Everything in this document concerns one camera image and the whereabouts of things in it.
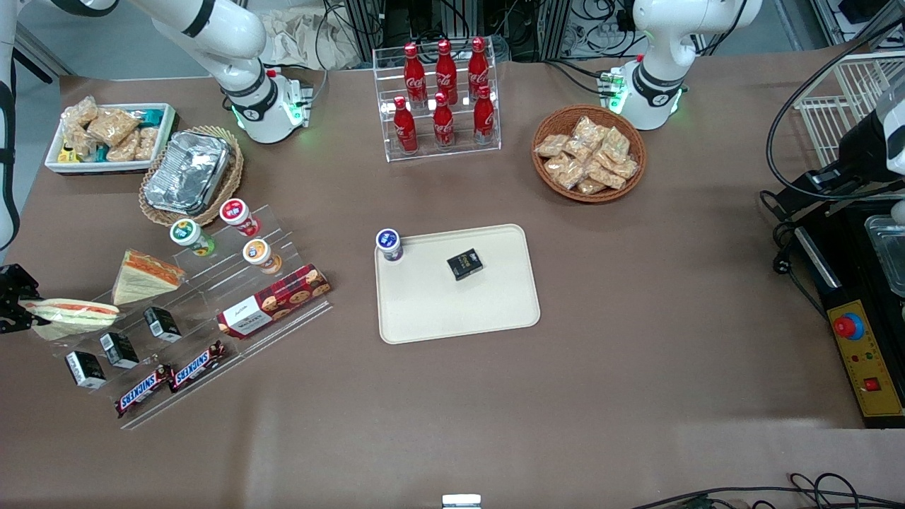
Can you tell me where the crumpled beige cloth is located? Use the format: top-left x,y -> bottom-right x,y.
265,7 -> 361,71

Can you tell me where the yellow control box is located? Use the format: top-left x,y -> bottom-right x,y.
826,300 -> 905,419

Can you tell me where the round wicker basket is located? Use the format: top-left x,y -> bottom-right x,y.
531,105 -> 648,204

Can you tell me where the stainless steel pan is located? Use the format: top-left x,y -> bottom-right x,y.
864,216 -> 905,298

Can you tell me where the black equipment rack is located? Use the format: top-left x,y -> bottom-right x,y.
343,0 -> 566,61

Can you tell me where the blue lid yogurt cup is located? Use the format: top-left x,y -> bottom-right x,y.
375,228 -> 404,263

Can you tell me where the red coca-cola bottle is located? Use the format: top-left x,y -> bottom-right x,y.
403,42 -> 427,107
432,92 -> 455,149
393,96 -> 418,155
435,39 -> 458,105
473,86 -> 496,144
468,37 -> 490,100

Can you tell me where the snickers chocolate bar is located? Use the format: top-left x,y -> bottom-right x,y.
115,365 -> 174,418
168,341 -> 228,393

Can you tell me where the triangular sandwich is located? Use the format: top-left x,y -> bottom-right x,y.
112,249 -> 187,306

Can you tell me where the orange lid yogurt cup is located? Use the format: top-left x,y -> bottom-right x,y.
243,238 -> 282,275

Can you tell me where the white rectangular bin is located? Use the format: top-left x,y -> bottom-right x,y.
44,103 -> 177,175

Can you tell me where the green lid yogurt cup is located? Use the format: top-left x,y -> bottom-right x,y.
170,218 -> 215,257

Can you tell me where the red lid yogurt cup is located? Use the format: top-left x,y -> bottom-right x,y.
219,198 -> 261,238

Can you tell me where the black appliance base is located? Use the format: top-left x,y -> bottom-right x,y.
792,201 -> 905,429

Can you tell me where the white wire rack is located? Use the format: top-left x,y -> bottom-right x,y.
793,51 -> 905,170

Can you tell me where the clear acrylic tiered display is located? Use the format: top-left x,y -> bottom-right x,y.
53,204 -> 334,431

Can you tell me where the aluminium foil container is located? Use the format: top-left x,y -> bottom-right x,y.
144,130 -> 234,216

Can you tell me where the long hot dog sandwich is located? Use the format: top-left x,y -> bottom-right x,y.
19,298 -> 119,341

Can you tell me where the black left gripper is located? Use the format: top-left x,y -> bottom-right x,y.
767,159 -> 892,207

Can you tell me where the small black box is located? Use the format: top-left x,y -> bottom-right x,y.
446,248 -> 484,281
99,332 -> 139,369
143,306 -> 182,343
64,351 -> 107,390

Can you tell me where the red plaid cookie box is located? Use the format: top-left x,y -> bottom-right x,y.
216,264 -> 332,339

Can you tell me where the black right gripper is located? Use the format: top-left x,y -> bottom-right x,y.
0,265 -> 40,334

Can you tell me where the beige plastic tray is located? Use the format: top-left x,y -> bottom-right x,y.
374,224 -> 542,345

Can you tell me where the clear acrylic bottle rack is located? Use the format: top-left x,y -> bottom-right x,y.
373,44 -> 502,163

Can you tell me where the oval wicker basket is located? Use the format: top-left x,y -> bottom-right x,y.
139,126 -> 245,227

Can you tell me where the looped black floor cable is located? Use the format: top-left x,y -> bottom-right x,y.
788,472 -> 860,499

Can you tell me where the black cable with plug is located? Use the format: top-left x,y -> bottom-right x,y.
760,191 -> 828,312

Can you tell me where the thick black cable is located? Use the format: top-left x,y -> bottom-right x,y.
767,25 -> 905,206

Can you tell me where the long black floor cable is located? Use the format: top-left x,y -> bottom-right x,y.
629,484 -> 905,509

